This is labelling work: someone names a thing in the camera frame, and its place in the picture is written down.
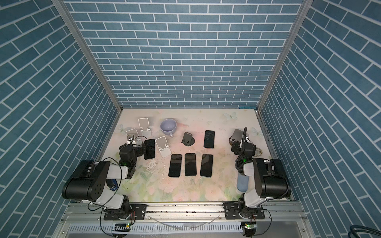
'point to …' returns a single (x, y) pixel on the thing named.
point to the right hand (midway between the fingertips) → (243, 140)
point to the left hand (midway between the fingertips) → (135, 142)
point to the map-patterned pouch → (258, 152)
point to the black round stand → (188, 140)
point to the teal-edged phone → (175, 165)
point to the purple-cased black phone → (209, 139)
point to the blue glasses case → (242, 182)
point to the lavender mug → (167, 126)
